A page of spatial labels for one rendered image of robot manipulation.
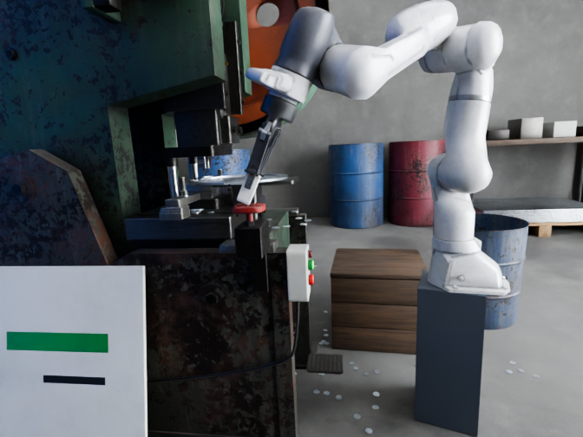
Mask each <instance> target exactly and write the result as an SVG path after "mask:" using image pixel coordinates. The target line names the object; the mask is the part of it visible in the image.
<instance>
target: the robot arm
mask: <svg viewBox="0 0 583 437"><path fill-rule="evenodd" d="M457 20H458V16H457V12H456V8H455V6H454V5H453V4H452V3H451V2H449V1H446V0H432V1H428V2H424V3H418V4H416V5H414V6H411V7H408V8H407V9H405V10H403V11H401V12H399V13H397V14H396V15H395V16H393V17H392V18H391V19H390V21H389V23H388V25H387V29H386V34H385V38H384V39H385V43H384V44H382V45H380V46H378V47H371V46H363V45H349V44H343V43H342V41H341V40H340V38H339V36H338V33H337V31H336V28H335V26H334V16H333V15H332V14H331V13H330V12H329V11H327V10H323V9H320V8H318V7H311V6H308V7H302V8H300V9H298V10H297V11H296V12H295V14H294V16H293V18H292V20H291V22H290V25H289V27H288V29H287V31H286V33H285V37H284V39H283V41H282V43H281V46H280V51H279V55H278V58H277V60H276V61H275V63H274V64H273V65H272V69H267V68H248V69H247V70H246V78H247V79H249V80H251V81H253V82H256V83H258V84H259V85H262V86H265V87H266V88H267V89H269V90H270V92H269V94H266V95H265V97H264V100H263V102H262V104H261V107H260V110H261V111H262V112H264V113H266V114H268V117H267V118H266V120H265V122H263V123H262V125H261V127H260V128H259V130H258V135H257V139H256V141H255V144H254V147H253V150H252V155H251V158H250V160H249V163H248V166H247V168H246V169H245V171H244V172H246V176H245V179H244V182H243V184H242V187H241V188H240V191H239V195H238V197H237V200H238V201H239V202H241V203H244V204H246V205H250V204H251V201H252V197H253V195H254V193H255V190H256V188H257V185H258V183H259V180H260V176H261V177H264V176H265V175H264V174H263V172H264V170H265V167H266V164H267V162H268V160H269V158H270V156H271V154H272V150H273V148H274V147H275V144H276V142H277V140H278V138H279V136H280V135H281V132H282V130H281V129H280V128H281V124H282V121H286V122H288V123H293V121H294V119H295V116H296V114H297V111H298V107H296V106H297V104H298V102H299V103H302V104H304V103H305V101H306V96H307V95H308V93H309V90H310V88H311V85H312V84H314V85H315V86H316V87H318V88H320V89H323V90H326V91H330V92H335V93H338V94H341V95H344V96H346V97H348V98H351V99H352V100H367V99H368V98H370V97H371V96H372V95H373V94H375V93H376V91H377V90H378V89H380V87H382V85H384V83H385V82H387V81H388V80H389V78H391V77H392V76H394V75H396V74H397V73H398V72H400V71H401V70H403V69H404V68H406V67H408V66H409V65H410V64H411V63H413V62H415V61H416V60H418V62H419V64H420V67H421V69H422V70H423V71H424V72H426V73H431V74H439V73H452V72H454V73H455V78H454V80H453V83H452V86H451V89H450V92H449V100H448V105H447V110H446V115H445V121H444V126H443V132H444V135H445V148H446V153H442V154H440V155H438V156H436V157H435V158H434V159H432V160H431V161H430V163H429V165H428V168H427V174H428V177H429V181H430V185H431V192H432V199H433V205H434V235H433V238H432V245H431V251H432V256H431V262H430V267H429V274H428V282H430V283H431V284H433V285H434V286H437V287H439V288H442V289H443V290H445V291H447V292H454V293H470V294H486V295H503V296H505V295H506V294H508V293H509V292H510V286H509V282H508V281H507V280H506V279H505V277H504V276H503V275H502V274H501V269H500V267H499V265H498V264H497V263H496V262H495V261H494V260H493V259H491V258H490V257H489V256H487V255H486V254H485V253H483V252H482V251H481V240H479V239H477V238H475V237H474V232H475V209H474V207H473V205H472V202H471V199H470V196H469V194H470V193H474V192H479V191H480V190H482V189H484V188H485V187H486V186H488V184H489V182H490V180H491V178H492V174H493V172H492V170H491V167H490V165H489V163H488V154H487V145H486V132H487V127H488V117H489V112H490V107H491V99H492V93H493V89H494V74H493V69H492V67H493V66H494V65H495V61H496V60H497V58H498V56H499V55H500V53H501V51H502V43H503V36H502V33H501V28H500V27H499V26H498V24H496V23H493V22H491V21H482V22H478V23H474V24H469V25H463V26H456V24H457ZM294 105H295V106H294Z"/></svg>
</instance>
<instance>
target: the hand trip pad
mask: <svg viewBox="0 0 583 437"><path fill-rule="evenodd" d="M264 210H265V204H264V203H251V204H250V205H246V204H244V203H242V204H240V203H238V204H237V205H235V206H233V208H232V212H233V213H235V214H246V221H253V214H254V213H261V212H263V211H264Z"/></svg>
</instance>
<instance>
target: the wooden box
mask: <svg viewBox="0 0 583 437"><path fill-rule="evenodd" d="M423 269H425V270H427V267H426V265H425V263H424V262H423V259H422V257H421V255H420V253H419V252H418V250H417V249H349V248H337V249H336V253H335V257H334V260H333V264H332V267H331V273H330V277H331V327H332V348H333V349H348V350H361V351H374V352H388V353H401V354H414V355H416V320H417V289H418V285H419V282H420V279H421V275H422V273H423Z"/></svg>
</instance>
